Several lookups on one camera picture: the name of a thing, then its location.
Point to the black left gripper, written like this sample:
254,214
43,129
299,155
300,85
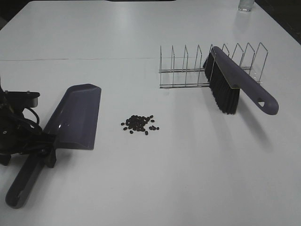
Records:
20,133

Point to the purple plastic dustpan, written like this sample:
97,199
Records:
74,122

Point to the pile of coffee beans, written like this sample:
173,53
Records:
137,123

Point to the purple brush black bristles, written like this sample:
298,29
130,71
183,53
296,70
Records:
226,80

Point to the clear drinking glass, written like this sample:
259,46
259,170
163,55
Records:
246,5

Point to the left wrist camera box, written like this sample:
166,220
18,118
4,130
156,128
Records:
26,99

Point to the chrome wire rack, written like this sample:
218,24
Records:
188,70

